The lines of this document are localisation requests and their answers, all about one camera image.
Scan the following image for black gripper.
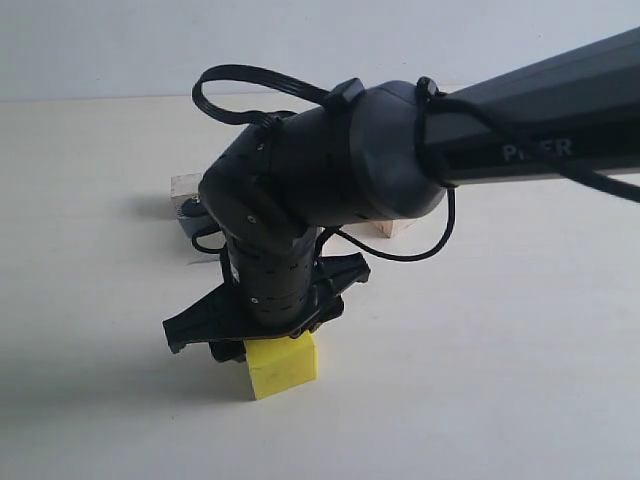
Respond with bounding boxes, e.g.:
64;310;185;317
163;229;370;363

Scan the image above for yellow cube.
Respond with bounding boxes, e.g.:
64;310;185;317
244;333;318;400

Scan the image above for medium wooden cube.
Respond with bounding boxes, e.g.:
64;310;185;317
371;219;417;238

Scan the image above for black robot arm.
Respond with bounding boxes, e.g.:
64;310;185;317
163;29;639;362

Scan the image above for small wooden cube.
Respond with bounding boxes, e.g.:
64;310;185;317
170;173;204;218

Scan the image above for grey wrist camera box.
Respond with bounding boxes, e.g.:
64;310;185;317
176;196;220;238

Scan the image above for black cable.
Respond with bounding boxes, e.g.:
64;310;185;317
191;63;640;262

